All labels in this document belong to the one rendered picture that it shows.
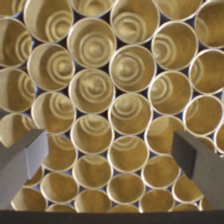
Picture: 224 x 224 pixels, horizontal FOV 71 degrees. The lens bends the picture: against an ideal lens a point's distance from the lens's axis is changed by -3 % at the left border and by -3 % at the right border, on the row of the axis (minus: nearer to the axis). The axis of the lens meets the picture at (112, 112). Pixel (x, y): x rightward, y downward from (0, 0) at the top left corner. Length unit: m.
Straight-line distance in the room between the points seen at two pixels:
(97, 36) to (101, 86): 0.09
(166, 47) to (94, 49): 0.14
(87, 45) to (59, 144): 0.21
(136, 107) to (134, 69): 0.08
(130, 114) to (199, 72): 0.16
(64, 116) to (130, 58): 0.17
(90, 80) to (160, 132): 0.18
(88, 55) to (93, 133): 0.16
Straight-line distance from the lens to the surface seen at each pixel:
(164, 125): 0.36
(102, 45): 0.32
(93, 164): 0.38
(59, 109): 0.34
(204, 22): 0.38
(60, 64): 0.33
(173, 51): 0.35
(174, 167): 0.34
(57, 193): 0.37
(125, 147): 0.36
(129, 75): 0.32
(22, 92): 0.36
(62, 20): 0.34
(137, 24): 0.33
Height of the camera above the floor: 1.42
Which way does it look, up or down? 74 degrees down
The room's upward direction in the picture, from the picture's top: 175 degrees clockwise
